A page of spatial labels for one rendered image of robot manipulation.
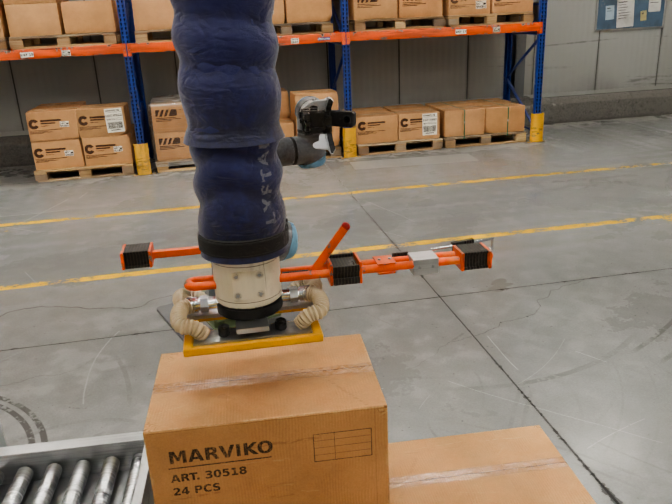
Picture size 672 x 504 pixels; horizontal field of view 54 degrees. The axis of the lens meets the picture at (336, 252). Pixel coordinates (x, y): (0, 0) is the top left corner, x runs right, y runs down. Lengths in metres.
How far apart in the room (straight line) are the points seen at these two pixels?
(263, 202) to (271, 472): 0.69
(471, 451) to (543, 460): 0.22
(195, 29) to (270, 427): 0.94
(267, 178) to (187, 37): 0.35
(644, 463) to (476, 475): 1.25
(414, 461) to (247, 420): 0.69
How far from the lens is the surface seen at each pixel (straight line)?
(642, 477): 3.18
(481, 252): 1.79
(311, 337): 1.64
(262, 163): 1.55
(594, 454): 3.24
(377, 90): 10.46
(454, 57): 10.79
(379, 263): 1.73
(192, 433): 1.71
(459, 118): 9.54
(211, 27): 1.49
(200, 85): 1.51
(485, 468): 2.18
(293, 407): 1.72
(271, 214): 1.58
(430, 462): 2.18
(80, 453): 2.38
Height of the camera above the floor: 1.88
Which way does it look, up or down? 20 degrees down
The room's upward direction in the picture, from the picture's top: 3 degrees counter-clockwise
